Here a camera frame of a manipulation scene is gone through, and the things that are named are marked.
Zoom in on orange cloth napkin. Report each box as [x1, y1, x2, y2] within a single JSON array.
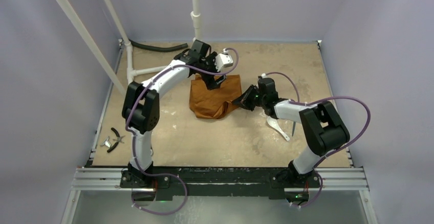
[[189, 75, 242, 120]]

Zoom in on aluminium extrusion rail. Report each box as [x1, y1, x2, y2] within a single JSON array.
[[71, 168, 369, 191]]

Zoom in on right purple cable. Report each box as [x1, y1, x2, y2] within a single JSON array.
[[261, 72, 372, 210]]

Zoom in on black handled pliers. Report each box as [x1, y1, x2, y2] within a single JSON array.
[[99, 127, 125, 153]]

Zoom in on white PVC pipe frame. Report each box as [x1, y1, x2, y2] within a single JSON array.
[[40, 0, 204, 95]]

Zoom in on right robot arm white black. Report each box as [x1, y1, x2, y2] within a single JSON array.
[[232, 78, 350, 187]]

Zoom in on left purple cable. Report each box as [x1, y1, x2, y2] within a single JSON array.
[[124, 48, 240, 216]]

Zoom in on small dark blue disc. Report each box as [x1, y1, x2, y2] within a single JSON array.
[[291, 122, 296, 137]]

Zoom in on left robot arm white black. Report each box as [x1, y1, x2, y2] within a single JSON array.
[[122, 40, 239, 188]]

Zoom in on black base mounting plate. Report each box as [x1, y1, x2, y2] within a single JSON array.
[[120, 166, 320, 201]]

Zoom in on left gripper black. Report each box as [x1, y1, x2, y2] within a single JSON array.
[[199, 54, 226, 91]]

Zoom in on black corrugated hose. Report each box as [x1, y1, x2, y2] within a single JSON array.
[[128, 38, 189, 53]]

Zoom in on white ceramic spoon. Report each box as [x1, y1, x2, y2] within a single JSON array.
[[267, 116, 290, 142]]

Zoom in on purple cable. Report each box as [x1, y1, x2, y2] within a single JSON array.
[[261, 72, 372, 210], [124, 48, 240, 216]]

